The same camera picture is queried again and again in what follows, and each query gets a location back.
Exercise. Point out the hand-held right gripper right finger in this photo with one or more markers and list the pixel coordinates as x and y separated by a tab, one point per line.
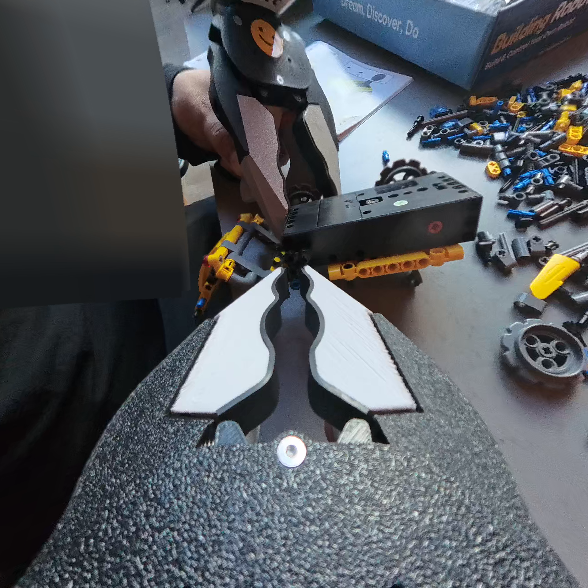
363	363

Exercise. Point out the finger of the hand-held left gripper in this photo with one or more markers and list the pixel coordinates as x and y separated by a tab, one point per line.
322	147
262	156

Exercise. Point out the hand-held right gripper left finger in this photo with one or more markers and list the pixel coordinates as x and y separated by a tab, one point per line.
225	363

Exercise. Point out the yellow black brick vehicle model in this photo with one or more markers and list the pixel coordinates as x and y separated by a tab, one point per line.
386	216

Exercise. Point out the grey desk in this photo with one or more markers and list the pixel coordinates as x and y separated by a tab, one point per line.
459	349

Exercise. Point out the person's left hand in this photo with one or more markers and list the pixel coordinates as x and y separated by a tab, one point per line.
197	115

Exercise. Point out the instruction booklet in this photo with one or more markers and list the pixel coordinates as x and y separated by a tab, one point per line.
354	83

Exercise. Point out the blue cardboard box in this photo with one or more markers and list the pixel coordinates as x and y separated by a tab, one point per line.
432	32

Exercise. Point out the grey sprocket wheel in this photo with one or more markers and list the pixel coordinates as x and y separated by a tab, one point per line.
544	351

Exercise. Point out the pile of loose brick parts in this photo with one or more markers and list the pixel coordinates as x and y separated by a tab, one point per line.
533	147

